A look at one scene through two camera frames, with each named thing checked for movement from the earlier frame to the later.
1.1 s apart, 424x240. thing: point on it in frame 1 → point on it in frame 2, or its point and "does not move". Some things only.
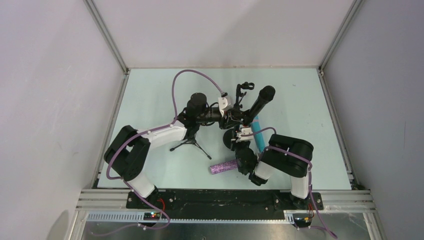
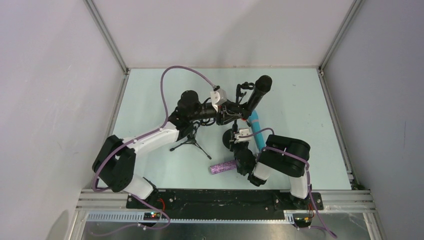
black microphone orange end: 266,93 → 263,85
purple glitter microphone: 223,166 does not move
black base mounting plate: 225,204 does not move
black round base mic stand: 229,135 does not move
